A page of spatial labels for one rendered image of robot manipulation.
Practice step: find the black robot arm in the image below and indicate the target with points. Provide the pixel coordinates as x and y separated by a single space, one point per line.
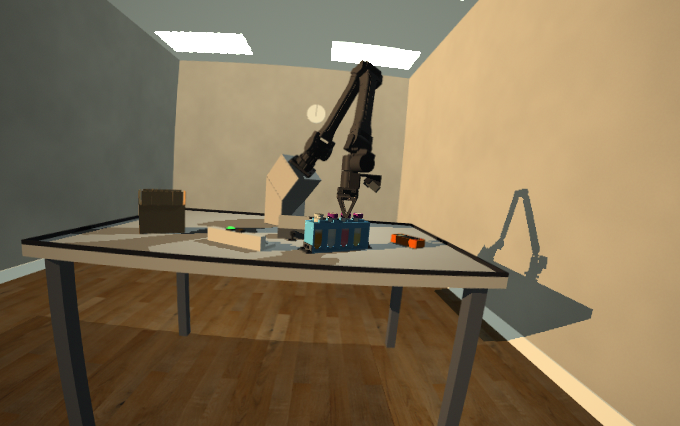
360 145

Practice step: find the black table edge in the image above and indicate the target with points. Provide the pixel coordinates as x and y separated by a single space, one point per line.
36 242

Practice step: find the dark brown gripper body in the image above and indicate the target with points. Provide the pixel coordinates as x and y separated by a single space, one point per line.
343 190

